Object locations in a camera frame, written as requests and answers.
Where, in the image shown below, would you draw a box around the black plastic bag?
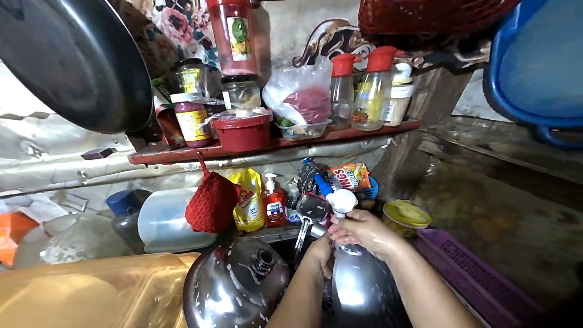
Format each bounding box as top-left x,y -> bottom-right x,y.
299,158 -> 325,196

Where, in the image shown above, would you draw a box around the orange and white packet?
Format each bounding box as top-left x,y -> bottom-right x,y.
326,162 -> 372,192

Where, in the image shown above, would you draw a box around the red plastic tub with lid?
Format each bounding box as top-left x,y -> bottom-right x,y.
210,109 -> 273,153

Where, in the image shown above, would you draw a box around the clear plastic bowl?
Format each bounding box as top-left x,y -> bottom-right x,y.
13,214 -> 130,269

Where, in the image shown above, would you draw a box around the blue handle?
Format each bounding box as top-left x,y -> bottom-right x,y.
314,173 -> 334,199

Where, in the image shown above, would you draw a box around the red plastic basket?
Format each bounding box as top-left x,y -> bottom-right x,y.
358,0 -> 521,37

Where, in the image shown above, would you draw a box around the small dark block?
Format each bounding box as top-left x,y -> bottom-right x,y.
81,148 -> 117,160

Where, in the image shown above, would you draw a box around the person's left hand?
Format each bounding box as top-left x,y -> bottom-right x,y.
304,231 -> 335,279

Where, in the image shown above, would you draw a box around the clear bottle with red cap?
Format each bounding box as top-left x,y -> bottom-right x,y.
328,53 -> 362,132
352,46 -> 404,132

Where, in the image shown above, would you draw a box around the glass jar with black lid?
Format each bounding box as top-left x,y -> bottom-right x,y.
221,75 -> 261,111

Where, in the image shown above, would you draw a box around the red soap pump bottle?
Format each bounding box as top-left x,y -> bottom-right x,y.
263,173 -> 286,228

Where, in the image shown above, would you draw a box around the metal measuring spoons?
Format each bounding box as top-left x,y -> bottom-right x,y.
294,216 -> 315,258

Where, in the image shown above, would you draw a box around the black-lidded jar, yellow label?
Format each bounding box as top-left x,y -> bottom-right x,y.
175,58 -> 210,98

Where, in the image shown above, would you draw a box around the orange plastic container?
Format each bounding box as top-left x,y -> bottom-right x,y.
0,212 -> 40,268

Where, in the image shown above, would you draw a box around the clear plastic food container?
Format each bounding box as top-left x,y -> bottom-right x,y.
274,117 -> 332,141

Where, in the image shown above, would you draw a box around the dark red packet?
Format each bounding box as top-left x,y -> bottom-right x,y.
152,87 -> 186,150

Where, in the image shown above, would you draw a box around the wooden post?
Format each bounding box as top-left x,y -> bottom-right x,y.
375,67 -> 474,209

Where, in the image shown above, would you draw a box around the black frying pan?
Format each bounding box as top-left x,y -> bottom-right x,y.
0,0 -> 154,135

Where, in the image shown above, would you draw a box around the purple plastic basket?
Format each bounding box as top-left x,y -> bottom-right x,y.
414,228 -> 545,328

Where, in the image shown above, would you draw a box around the red wooden shelf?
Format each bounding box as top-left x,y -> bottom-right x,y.
128,120 -> 421,166

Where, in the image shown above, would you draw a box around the blue plastic basket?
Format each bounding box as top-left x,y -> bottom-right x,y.
355,176 -> 380,201

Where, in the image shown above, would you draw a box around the gold plastic tray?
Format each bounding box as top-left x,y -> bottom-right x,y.
0,252 -> 201,328

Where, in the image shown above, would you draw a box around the red crocheted pot holder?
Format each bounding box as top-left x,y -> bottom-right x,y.
185,152 -> 243,234

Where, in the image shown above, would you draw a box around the metal lid with black knob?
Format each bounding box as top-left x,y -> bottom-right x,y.
183,237 -> 292,328

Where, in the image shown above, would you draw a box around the translucent plastic container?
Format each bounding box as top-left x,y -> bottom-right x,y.
138,187 -> 217,254

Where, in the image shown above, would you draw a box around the red pitcher with fruit label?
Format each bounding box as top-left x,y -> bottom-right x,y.
206,0 -> 260,77

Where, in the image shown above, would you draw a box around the dark jug with blue cap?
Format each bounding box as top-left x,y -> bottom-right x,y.
105,189 -> 153,254

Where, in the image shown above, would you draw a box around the yellow round plastic tub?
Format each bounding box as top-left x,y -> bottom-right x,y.
382,199 -> 433,238

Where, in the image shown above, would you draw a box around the dark bottle with purple label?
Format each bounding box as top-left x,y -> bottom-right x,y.
285,180 -> 302,226

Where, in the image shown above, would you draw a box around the person's left forearm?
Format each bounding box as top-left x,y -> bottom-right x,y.
266,255 -> 325,328

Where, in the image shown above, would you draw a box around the yellow refill pouch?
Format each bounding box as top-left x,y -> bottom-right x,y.
229,169 -> 265,232

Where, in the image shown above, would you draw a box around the floral curtain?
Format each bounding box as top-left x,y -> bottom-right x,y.
111,0 -> 222,83

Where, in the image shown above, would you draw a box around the person's right hand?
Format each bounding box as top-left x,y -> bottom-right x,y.
328,209 -> 407,262

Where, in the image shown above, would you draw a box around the clear plastic bag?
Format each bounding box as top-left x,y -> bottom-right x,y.
263,56 -> 333,126

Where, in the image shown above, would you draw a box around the white faucet head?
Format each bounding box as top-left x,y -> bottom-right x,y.
327,189 -> 359,218

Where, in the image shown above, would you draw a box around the white-lidded jar, yellow label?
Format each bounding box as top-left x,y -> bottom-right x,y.
170,93 -> 214,149

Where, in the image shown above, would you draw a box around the blue plastic basin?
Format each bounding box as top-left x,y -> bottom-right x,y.
483,0 -> 583,151

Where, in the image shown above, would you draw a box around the shiny rounded metal lid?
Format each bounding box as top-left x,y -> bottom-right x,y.
322,244 -> 409,328

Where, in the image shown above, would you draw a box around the person's right forearm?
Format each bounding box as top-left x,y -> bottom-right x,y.
386,241 -> 484,328

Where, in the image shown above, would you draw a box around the white-lidded jar of toothpicks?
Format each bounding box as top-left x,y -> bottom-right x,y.
384,83 -> 414,127

